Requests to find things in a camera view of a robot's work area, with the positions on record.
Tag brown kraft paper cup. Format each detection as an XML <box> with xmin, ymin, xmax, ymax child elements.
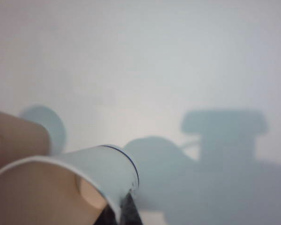
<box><xmin>0</xmin><ymin>109</ymin><xmax>53</xmax><ymax>175</ymax></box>

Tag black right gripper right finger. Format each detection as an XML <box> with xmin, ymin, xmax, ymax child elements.
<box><xmin>120</xmin><ymin>191</ymin><xmax>142</xmax><ymax>225</ymax></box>

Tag white paper cup blue line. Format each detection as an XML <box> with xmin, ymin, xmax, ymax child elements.
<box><xmin>0</xmin><ymin>144</ymin><xmax>141</xmax><ymax>225</ymax></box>

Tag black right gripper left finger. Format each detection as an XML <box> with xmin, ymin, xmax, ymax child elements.
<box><xmin>92</xmin><ymin>203</ymin><xmax>120</xmax><ymax>225</ymax></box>

